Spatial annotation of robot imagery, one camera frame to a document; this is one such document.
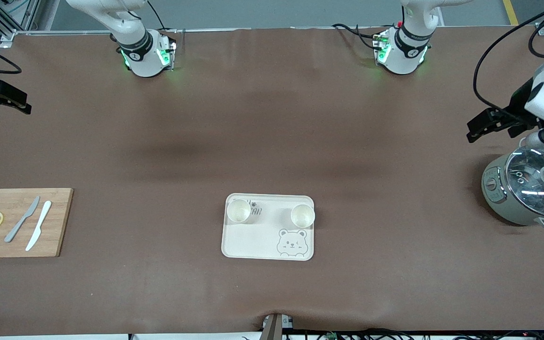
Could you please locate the white plastic cup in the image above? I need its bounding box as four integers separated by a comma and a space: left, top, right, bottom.
227, 198, 253, 224
290, 204, 315, 229

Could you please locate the grey-green electric cooking pot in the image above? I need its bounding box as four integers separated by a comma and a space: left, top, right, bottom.
481, 145, 544, 231

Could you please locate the glass pot lid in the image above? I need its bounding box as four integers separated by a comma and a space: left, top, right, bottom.
505, 145, 544, 212

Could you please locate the white plastic knife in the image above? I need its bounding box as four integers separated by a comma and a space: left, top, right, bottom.
25, 201, 52, 252

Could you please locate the wooden cutting board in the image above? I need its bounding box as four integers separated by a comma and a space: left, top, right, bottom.
0, 188, 74, 258

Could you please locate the grey plastic knife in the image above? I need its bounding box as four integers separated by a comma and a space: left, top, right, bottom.
4, 196, 41, 243

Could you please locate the cream bear print tray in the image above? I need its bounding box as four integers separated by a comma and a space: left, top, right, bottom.
221, 193, 315, 261

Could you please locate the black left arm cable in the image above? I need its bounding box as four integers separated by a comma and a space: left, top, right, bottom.
473, 7, 544, 116

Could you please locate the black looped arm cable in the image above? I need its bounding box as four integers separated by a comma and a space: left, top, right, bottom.
528, 17, 544, 60

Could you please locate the black base power cable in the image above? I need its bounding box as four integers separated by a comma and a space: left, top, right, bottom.
331, 23, 382, 51
147, 0, 178, 34

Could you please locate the metal table clamp bracket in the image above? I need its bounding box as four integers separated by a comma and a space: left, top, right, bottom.
260, 313, 295, 340

